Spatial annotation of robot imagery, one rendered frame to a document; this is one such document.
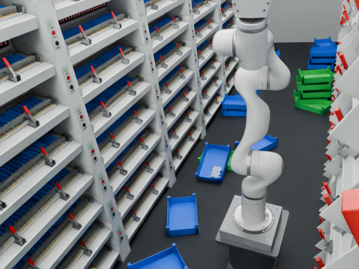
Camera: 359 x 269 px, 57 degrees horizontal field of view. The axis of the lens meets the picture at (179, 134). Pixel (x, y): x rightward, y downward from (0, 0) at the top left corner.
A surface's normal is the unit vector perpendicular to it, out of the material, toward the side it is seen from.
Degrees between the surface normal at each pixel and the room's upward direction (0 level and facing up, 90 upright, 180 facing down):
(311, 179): 0
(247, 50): 106
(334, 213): 90
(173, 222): 0
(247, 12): 110
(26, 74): 17
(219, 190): 0
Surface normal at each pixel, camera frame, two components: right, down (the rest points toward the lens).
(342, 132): -0.40, 0.52
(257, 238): -0.10, -0.82
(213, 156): -0.28, -0.57
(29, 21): 0.91, 0.34
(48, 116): 0.13, -0.78
